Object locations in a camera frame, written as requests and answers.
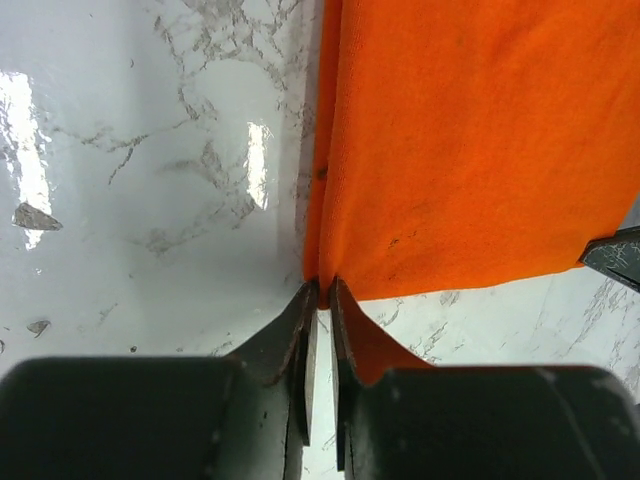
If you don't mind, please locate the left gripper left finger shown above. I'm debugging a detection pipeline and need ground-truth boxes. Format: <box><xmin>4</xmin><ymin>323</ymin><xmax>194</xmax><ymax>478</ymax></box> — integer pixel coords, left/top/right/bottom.
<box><xmin>224</xmin><ymin>281</ymin><xmax>318</xmax><ymax>479</ymax></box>

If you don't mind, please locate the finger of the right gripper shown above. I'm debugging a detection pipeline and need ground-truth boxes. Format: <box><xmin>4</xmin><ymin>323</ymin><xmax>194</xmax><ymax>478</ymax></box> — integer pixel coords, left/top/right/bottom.
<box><xmin>580</xmin><ymin>226</ymin><xmax>640</xmax><ymax>292</ymax></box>

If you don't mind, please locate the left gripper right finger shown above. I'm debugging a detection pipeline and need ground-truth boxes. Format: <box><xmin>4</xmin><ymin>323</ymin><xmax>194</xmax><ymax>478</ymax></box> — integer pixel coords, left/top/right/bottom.
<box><xmin>328</xmin><ymin>275</ymin><xmax>436</xmax><ymax>480</ymax></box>

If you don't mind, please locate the orange t shirt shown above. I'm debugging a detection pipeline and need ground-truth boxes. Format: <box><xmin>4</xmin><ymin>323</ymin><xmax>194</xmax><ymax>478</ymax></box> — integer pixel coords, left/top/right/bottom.
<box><xmin>304</xmin><ymin>1</ymin><xmax>639</xmax><ymax>383</ymax></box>

